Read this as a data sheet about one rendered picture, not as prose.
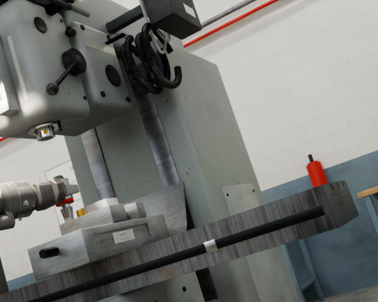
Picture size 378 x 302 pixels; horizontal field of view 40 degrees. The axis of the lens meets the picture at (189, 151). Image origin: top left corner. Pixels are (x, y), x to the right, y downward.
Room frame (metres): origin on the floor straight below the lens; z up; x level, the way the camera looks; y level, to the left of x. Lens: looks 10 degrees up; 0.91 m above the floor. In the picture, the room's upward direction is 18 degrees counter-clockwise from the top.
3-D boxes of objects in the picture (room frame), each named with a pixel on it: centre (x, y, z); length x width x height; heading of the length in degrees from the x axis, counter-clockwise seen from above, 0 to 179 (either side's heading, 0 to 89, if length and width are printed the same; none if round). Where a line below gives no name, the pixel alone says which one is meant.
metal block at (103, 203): (1.25, 0.24, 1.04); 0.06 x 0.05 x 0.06; 66
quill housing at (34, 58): (1.30, 0.34, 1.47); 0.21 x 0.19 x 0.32; 66
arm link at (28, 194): (1.22, 0.40, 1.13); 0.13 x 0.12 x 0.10; 52
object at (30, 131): (1.29, 0.34, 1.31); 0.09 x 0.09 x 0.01
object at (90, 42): (1.47, 0.26, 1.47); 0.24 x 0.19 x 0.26; 66
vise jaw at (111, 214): (1.20, 0.26, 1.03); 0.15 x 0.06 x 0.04; 66
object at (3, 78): (1.19, 0.38, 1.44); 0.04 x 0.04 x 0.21; 66
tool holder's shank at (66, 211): (1.29, 0.34, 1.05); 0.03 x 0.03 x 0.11
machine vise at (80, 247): (1.22, 0.25, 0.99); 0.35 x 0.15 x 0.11; 156
